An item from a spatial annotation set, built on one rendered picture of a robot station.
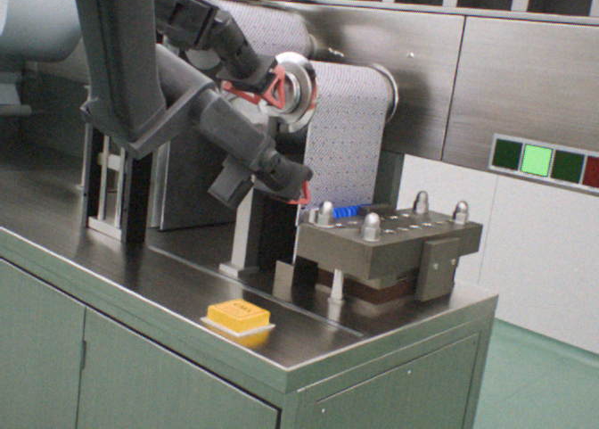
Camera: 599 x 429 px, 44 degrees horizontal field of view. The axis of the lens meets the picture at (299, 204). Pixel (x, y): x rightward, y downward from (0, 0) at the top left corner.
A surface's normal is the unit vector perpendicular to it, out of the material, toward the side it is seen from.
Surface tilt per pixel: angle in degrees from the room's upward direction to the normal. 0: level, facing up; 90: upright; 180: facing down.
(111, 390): 90
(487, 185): 90
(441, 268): 90
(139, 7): 113
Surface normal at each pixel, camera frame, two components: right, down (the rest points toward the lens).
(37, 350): -0.65, 0.07
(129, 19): 0.77, 0.61
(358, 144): 0.75, 0.22
